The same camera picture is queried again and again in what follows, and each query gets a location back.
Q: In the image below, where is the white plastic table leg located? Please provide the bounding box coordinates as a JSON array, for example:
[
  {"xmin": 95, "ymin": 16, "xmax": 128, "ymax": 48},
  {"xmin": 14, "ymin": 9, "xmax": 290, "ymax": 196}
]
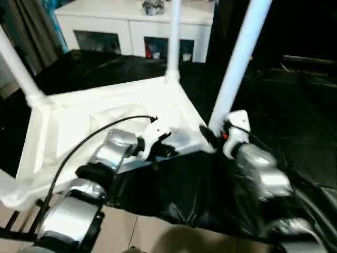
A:
[
  {"xmin": 0, "ymin": 168, "xmax": 19, "ymax": 203},
  {"xmin": 165, "ymin": 0, "xmax": 183, "ymax": 80},
  {"xmin": 0, "ymin": 26, "xmax": 49, "ymax": 106},
  {"xmin": 207, "ymin": 0, "xmax": 273, "ymax": 137}
]

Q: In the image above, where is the white plastic table top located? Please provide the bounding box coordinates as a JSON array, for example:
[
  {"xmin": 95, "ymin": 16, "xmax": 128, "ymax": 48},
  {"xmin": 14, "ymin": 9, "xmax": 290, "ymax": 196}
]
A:
[{"xmin": 0, "ymin": 75, "xmax": 215, "ymax": 211}]

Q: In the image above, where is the black work mat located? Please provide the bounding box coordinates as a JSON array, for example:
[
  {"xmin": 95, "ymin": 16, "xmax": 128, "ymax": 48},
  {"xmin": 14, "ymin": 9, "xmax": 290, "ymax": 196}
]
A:
[{"xmin": 0, "ymin": 48, "xmax": 337, "ymax": 248}]

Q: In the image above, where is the black flat panel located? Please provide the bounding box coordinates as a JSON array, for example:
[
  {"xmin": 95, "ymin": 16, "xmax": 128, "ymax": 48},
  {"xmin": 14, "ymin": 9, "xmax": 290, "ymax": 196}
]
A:
[{"xmin": 283, "ymin": 55, "xmax": 337, "ymax": 66}]

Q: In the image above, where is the white cabinet with glass doors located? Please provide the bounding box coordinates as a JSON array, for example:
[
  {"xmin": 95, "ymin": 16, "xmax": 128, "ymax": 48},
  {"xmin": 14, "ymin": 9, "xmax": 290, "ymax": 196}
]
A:
[{"xmin": 55, "ymin": 0, "xmax": 215, "ymax": 64}]

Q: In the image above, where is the dark metallic object on cabinet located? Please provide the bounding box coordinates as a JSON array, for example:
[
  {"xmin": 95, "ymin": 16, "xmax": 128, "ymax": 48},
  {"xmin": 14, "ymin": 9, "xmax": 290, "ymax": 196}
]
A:
[{"xmin": 143, "ymin": 0, "xmax": 165, "ymax": 15}]

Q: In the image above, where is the grey brown curtain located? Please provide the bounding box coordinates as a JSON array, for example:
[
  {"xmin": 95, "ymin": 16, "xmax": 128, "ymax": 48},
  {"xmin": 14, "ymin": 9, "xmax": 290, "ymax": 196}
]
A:
[{"xmin": 5, "ymin": 0, "xmax": 66, "ymax": 74}]

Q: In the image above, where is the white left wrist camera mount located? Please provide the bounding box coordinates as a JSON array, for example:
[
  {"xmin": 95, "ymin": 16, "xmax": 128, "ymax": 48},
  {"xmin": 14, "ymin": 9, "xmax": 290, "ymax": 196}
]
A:
[{"xmin": 136, "ymin": 120, "xmax": 172, "ymax": 160}]

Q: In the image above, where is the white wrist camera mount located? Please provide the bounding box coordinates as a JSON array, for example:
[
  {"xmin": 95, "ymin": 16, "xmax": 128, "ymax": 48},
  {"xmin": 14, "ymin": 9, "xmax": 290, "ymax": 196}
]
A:
[
  {"xmin": 222, "ymin": 110, "xmax": 251, "ymax": 159},
  {"xmin": 136, "ymin": 120, "xmax": 172, "ymax": 160}
]

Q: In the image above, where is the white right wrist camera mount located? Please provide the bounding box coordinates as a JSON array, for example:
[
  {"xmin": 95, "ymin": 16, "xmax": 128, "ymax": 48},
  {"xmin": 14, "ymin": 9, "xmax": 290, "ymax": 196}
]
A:
[{"xmin": 222, "ymin": 110, "xmax": 251, "ymax": 159}]

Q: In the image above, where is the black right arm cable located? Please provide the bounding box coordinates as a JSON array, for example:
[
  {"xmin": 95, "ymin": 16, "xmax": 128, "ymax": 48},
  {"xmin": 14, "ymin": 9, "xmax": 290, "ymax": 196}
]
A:
[{"xmin": 234, "ymin": 125, "xmax": 280, "ymax": 164}]

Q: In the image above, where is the black metal table frame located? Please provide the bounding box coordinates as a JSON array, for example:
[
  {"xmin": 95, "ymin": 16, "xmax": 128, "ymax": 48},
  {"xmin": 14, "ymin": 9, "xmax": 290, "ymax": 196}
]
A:
[{"xmin": 0, "ymin": 200, "xmax": 51, "ymax": 240}]

